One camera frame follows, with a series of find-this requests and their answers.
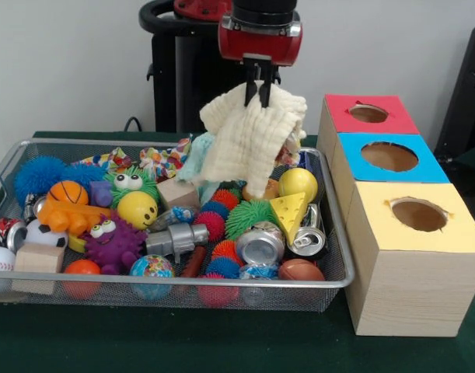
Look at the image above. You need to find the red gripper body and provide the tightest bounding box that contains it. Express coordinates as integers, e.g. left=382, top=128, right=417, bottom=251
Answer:
left=217, top=14, right=303, bottom=66

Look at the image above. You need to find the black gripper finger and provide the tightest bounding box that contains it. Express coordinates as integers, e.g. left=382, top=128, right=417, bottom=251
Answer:
left=243, top=63, right=258, bottom=108
left=259, top=64, right=275, bottom=110

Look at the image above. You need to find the cream waffle cloth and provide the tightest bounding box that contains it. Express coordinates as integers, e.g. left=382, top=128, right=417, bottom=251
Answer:
left=199, top=83, right=308, bottom=199

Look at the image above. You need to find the light blue waffle cloth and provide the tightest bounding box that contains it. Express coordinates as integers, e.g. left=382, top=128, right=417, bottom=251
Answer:
left=176, top=131, right=218, bottom=195

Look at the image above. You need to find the silver mesh bin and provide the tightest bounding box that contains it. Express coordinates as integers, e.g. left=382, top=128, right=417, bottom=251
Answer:
left=0, top=138, right=355, bottom=314

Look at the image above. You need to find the wooden box with three holes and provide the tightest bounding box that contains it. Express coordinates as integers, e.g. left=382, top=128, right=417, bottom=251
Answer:
left=316, top=92, right=475, bottom=337

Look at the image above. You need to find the yellow ball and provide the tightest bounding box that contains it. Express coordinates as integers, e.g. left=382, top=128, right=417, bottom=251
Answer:
left=278, top=167, right=319, bottom=204

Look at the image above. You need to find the yellow cheese wedge toy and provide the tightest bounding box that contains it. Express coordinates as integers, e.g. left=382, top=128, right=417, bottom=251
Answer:
left=268, top=192, right=309, bottom=246

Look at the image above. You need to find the green spiky ball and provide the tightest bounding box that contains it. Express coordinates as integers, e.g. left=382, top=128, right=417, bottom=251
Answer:
left=225, top=198, right=276, bottom=240

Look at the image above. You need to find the green fuzzy monster toy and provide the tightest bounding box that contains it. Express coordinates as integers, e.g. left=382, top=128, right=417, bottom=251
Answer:
left=103, top=165, right=160, bottom=209

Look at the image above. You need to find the crushed silver can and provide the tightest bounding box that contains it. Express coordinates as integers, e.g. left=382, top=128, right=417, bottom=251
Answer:
left=236, top=221, right=287, bottom=267

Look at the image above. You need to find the brown toy football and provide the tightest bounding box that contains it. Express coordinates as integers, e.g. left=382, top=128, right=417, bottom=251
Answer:
left=278, top=258, right=326, bottom=281

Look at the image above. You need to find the black upright panel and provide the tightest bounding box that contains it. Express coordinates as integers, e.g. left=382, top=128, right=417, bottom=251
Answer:
left=434, top=25, right=475, bottom=159

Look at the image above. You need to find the globe print ball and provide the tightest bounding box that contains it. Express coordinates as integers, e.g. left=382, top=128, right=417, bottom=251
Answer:
left=128, top=254, right=175, bottom=278

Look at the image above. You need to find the purple spiky monster toy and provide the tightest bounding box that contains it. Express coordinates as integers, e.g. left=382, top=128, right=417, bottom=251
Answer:
left=83, top=211, right=148, bottom=276

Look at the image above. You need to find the white baseball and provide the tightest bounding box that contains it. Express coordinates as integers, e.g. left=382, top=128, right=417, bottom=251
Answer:
left=0, top=246, right=16, bottom=272

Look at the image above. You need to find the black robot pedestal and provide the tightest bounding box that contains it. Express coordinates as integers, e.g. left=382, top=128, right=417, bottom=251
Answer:
left=138, top=0, right=301, bottom=135

